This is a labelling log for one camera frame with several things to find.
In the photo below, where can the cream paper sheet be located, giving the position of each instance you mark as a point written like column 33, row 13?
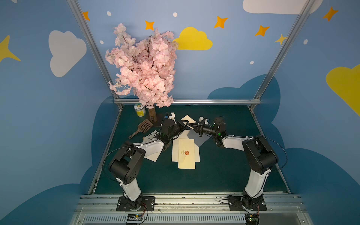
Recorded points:
column 175, row 147

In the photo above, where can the brown letter paper front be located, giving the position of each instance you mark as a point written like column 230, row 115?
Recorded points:
column 190, row 121

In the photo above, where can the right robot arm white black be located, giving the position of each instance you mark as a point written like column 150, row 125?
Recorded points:
column 259, row 154

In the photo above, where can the white paper sheet left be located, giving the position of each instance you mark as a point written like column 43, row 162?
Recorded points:
column 151, row 137

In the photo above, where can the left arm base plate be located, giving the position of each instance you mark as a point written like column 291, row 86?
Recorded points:
column 146, row 203

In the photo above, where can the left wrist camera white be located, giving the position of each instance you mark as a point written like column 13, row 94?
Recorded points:
column 171, row 116

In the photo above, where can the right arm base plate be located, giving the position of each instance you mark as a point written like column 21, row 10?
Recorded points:
column 239, row 202

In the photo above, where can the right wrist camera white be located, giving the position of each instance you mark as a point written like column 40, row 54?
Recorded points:
column 203, row 121

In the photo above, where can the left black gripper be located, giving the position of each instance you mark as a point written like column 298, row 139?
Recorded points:
column 178, row 125

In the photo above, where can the grey envelope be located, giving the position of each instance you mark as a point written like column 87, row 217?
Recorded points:
column 201, row 140

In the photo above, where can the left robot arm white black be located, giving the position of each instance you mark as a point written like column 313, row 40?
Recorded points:
column 126, row 164

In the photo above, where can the aluminium frame post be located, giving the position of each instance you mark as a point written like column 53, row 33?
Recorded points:
column 82, row 22
column 292, row 35

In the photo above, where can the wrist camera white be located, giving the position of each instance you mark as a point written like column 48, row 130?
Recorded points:
column 203, row 121
column 171, row 116

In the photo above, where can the left small circuit board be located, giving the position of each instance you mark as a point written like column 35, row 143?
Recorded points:
column 134, row 219

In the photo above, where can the left aluminium frame post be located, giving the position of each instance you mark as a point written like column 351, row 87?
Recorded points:
column 82, row 22

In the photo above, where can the back horizontal aluminium bar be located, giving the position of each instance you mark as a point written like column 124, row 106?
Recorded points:
column 217, row 101

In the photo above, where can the brown slotted scoop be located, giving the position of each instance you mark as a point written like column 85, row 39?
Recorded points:
column 143, row 127

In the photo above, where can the yellow green tin can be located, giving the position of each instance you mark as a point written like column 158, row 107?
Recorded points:
column 140, row 109

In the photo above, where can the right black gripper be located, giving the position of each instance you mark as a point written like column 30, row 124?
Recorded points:
column 200, row 129

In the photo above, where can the right aluminium frame post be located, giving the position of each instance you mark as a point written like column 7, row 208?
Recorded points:
column 292, row 35

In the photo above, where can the yellow envelope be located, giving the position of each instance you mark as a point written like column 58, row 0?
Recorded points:
column 186, row 157

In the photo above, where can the pink cherry blossom tree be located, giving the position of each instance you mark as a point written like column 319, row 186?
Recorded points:
column 146, row 67

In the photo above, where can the right small circuit board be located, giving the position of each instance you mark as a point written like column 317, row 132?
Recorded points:
column 252, row 219

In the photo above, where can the small circuit board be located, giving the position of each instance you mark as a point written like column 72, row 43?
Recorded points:
column 134, row 219
column 252, row 219

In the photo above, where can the aluminium rail base frame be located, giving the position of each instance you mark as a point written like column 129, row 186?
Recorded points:
column 192, row 209

